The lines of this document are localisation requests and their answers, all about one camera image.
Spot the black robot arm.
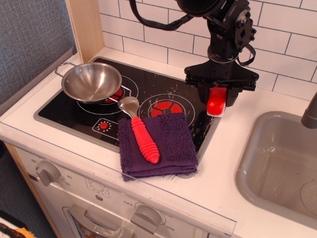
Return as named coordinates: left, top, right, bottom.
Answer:
left=177, top=0, right=259, bottom=107

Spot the grey sink basin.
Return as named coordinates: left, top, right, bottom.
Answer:
left=236, top=111, right=317, bottom=229

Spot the black toy stovetop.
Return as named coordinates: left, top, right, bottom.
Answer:
left=35, top=58, right=219, bottom=162

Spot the folded purple rag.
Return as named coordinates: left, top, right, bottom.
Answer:
left=118, top=113, right=198, bottom=182

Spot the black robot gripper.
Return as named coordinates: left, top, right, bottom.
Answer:
left=184, top=60, right=259, bottom=107

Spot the grey faucet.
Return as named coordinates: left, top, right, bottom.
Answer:
left=301, top=93, right=317, bottom=129

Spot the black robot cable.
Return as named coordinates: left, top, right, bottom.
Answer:
left=129, top=0, right=193, bottom=32

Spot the grey left timer knob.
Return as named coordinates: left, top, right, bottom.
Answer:
left=36, top=161, right=61, bottom=186

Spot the red and white toy sushi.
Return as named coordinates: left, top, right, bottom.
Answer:
left=207, top=87, right=227, bottom=117

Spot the grey right oven knob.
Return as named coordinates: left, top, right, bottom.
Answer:
left=130, top=205, right=162, bottom=235

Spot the spoon with red ribbed handle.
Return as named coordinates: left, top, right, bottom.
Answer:
left=117, top=96, right=160, bottom=164

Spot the grey oven door handle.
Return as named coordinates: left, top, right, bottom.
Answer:
left=69, top=204, right=135, bottom=238

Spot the small steel pot with handles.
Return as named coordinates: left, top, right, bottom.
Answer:
left=54, top=62, right=132, bottom=104

